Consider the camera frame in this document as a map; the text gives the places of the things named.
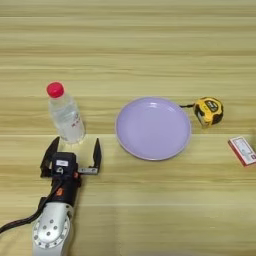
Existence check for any clear bottle with red cap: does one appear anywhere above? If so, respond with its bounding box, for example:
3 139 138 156
46 81 87 145

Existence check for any left gripper small black box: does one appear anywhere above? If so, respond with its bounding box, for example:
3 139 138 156
51 151 80 177

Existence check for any red white card box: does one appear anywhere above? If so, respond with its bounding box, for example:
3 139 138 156
227 135 256 168

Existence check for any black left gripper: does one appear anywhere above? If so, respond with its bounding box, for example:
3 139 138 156
39 136 103 207

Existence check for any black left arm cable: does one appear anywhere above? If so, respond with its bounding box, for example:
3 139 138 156
0 185 65 235

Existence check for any purple round plate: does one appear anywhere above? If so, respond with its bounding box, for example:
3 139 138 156
114 96 193 162

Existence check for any yellow black tape measure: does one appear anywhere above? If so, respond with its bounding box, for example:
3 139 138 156
179 96 225 129

